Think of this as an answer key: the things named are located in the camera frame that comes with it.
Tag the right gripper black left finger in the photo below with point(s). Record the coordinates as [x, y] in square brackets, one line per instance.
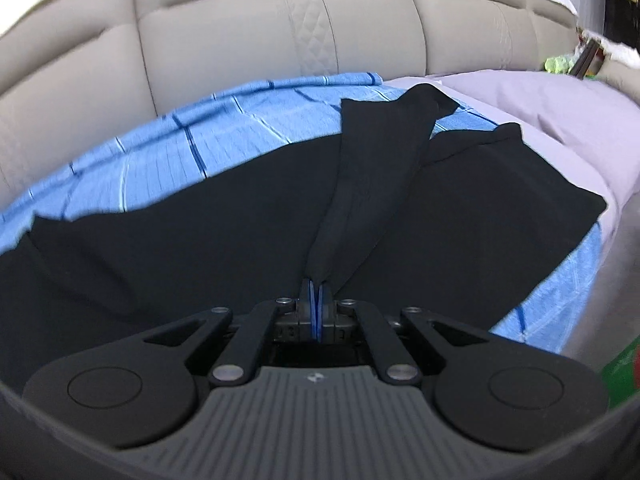
[297, 317]

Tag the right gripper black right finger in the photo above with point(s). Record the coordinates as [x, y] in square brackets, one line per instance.
[334, 322]

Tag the black pants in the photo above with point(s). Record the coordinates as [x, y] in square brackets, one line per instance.
[466, 223]

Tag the blue plaid bed sheet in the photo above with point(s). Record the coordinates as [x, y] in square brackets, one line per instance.
[226, 129]

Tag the lavender pillow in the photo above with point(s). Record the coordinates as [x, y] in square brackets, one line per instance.
[590, 132]

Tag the beige padded headboard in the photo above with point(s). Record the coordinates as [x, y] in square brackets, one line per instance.
[75, 73]

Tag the green item on nightstand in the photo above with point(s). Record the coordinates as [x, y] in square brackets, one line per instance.
[561, 64]

